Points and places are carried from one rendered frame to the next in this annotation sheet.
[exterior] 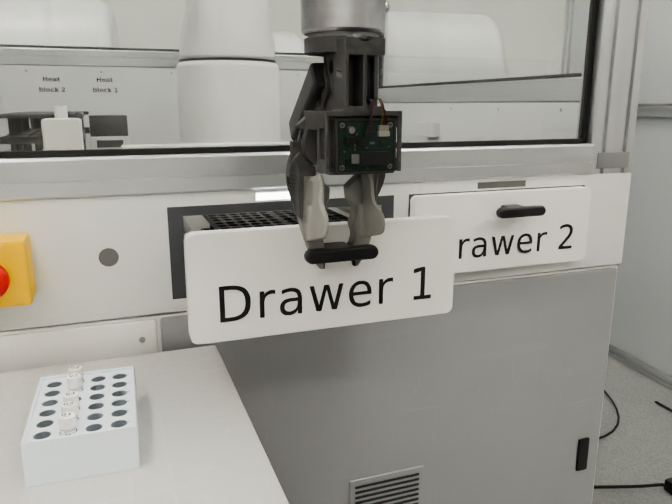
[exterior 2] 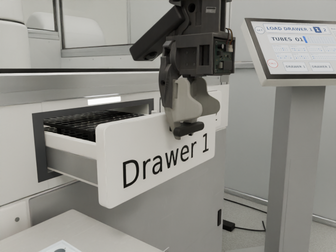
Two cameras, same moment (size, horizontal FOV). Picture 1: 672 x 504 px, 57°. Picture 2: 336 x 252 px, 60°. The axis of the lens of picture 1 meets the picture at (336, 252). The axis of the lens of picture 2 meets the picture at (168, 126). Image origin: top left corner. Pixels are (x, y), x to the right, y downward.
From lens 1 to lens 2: 0.36 m
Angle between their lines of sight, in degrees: 32
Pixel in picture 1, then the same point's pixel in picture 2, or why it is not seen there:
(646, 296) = not seen: hidden behind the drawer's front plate
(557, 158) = (208, 77)
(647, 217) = not seen: hidden behind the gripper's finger
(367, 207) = (201, 98)
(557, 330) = (210, 161)
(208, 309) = (117, 180)
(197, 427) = not seen: outside the picture
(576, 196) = (217, 95)
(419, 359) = (166, 189)
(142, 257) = (14, 154)
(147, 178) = (15, 91)
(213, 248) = (119, 134)
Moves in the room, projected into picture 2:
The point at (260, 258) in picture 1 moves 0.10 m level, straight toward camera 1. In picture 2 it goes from (143, 138) to (193, 153)
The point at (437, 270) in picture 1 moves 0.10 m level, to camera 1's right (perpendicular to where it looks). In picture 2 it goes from (210, 134) to (245, 128)
